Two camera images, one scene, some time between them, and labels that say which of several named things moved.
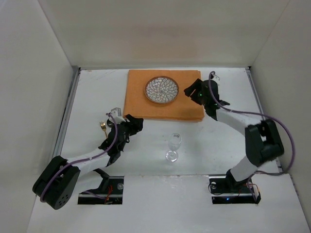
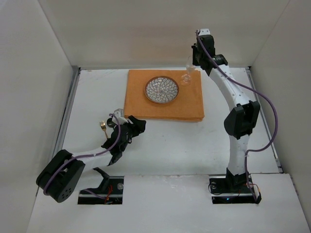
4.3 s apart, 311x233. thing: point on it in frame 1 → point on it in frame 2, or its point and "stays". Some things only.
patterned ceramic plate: (161, 89) stays
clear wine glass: (174, 142) → (186, 79)
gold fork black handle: (103, 127) stays
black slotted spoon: (110, 123) stays
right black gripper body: (195, 89) → (198, 57)
